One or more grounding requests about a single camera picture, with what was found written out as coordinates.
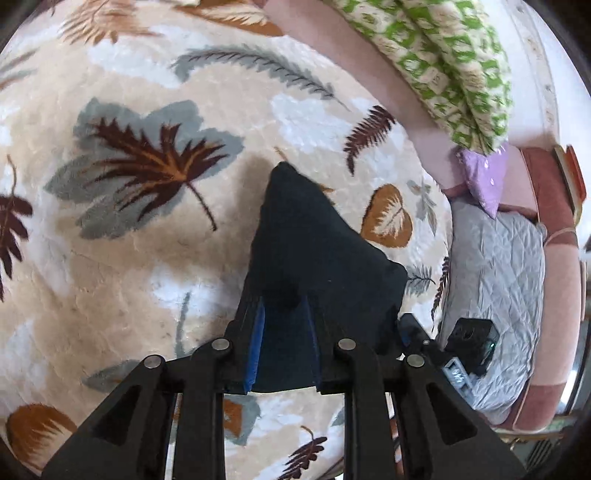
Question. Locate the purple small pillow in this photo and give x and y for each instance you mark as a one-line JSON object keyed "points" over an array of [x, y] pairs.
{"points": [[485, 175]]}

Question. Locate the beige leaf-print blanket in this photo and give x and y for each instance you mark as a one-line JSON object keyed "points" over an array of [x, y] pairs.
{"points": [[138, 258]]}

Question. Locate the pink bed sheet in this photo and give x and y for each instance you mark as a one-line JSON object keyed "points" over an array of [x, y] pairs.
{"points": [[406, 115]]}

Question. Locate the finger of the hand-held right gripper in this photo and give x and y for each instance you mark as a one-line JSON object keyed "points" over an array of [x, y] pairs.
{"points": [[415, 334]]}

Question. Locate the grey quilted blanket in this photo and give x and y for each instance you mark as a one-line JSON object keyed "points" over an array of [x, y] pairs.
{"points": [[498, 267]]}

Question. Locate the red-edged book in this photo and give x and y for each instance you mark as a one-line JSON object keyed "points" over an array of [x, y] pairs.
{"points": [[573, 177]]}

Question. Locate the pink padded bed frame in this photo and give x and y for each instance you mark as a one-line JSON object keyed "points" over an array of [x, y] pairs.
{"points": [[561, 277]]}

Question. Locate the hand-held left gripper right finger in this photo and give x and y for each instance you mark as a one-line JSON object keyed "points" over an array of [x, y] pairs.
{"points": [[312, 344]]}

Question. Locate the green patterned quilt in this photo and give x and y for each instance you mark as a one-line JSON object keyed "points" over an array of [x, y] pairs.
{"points": [[443, 60]]}

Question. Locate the black pants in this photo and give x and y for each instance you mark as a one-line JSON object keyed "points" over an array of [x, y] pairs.
{"points": [[314, 249]]}

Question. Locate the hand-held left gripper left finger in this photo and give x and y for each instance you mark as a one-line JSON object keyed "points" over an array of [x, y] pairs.
{"points": [[256, 350]]}

